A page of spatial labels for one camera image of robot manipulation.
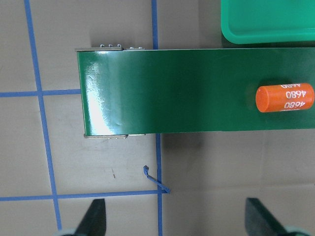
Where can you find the green conveyor belt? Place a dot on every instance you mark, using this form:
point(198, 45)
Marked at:
point(131, 92)

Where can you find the green plastic tray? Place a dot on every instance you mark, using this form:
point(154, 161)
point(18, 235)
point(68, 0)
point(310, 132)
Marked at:
point(267, 21)

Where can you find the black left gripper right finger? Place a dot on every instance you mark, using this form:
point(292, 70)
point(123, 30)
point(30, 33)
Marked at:
point(259, 221)

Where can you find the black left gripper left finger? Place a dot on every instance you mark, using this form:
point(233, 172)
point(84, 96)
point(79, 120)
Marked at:
point(94, 221)

